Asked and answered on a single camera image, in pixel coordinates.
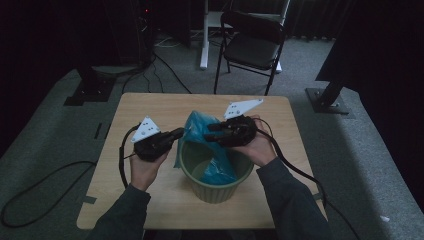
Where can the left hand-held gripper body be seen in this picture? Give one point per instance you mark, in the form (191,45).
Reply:
(150,148)

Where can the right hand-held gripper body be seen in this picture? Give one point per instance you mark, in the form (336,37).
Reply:
(241,131)

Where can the blue plastic bag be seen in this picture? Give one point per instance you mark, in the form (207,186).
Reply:
(198,128)

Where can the green plastic trash bin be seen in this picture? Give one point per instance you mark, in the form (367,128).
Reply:
(216,193)

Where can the person's right hand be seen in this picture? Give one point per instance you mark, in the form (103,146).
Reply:
(261,146)

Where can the person's left hand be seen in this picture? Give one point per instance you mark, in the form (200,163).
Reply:
(143,173)

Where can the black floor tape strip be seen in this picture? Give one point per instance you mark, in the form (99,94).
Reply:
(98,130)

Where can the grey tape piece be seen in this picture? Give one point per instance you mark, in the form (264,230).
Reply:
(89,200)

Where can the black folding chair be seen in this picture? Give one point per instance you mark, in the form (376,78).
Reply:
(251,50)

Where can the black stand with square base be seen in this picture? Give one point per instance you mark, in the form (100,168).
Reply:
(91,90)

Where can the black slanted stand with base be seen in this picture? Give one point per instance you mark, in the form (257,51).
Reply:
(328,100)

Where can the black curtain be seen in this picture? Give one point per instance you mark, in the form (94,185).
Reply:
(383,50)

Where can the white paper scrap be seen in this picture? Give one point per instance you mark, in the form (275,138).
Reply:
(384,218)

